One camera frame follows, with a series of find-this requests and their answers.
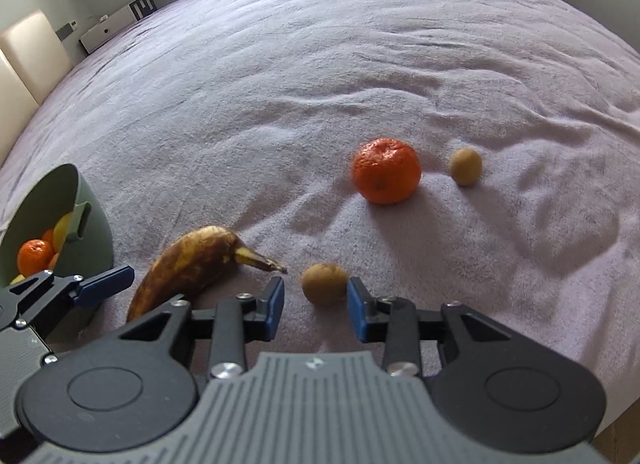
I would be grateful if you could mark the lilac bed sheet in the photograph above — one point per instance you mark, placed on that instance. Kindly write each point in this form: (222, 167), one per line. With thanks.
(350, 68)

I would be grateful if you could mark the overripe brown banana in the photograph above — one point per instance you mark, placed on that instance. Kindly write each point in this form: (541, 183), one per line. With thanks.
(190, 259)

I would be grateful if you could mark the small orange tangerine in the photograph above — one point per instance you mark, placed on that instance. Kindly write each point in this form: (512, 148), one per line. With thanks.
(48, 237)
(34, 256)

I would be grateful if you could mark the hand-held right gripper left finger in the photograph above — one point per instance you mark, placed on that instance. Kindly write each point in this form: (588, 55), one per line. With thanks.
(272, 311)

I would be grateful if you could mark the cream padded headboard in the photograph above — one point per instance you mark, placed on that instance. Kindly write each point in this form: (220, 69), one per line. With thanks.
(30, 58)

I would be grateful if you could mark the white nightstand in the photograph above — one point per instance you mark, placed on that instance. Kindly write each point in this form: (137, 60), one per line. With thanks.
(110, 26)

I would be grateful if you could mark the green plastic colander bowl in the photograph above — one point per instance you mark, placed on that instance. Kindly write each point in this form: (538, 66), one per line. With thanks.
(95, 244)

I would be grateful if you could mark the yellow lemon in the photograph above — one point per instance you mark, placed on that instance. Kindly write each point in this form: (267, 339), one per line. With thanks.
(17, 280)
(62, 231)

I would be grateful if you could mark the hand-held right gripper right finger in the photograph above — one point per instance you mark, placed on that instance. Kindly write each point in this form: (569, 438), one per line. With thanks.
(356, 311)

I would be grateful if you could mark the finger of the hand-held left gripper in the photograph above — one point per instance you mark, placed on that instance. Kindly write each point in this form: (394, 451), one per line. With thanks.
(105, 284)

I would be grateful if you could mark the large orange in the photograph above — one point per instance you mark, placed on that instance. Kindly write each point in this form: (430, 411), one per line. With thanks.
(386, 171)

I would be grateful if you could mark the brown kiwi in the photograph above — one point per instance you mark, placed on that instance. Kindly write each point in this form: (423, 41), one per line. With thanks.
(466, 166)
(324, 285)

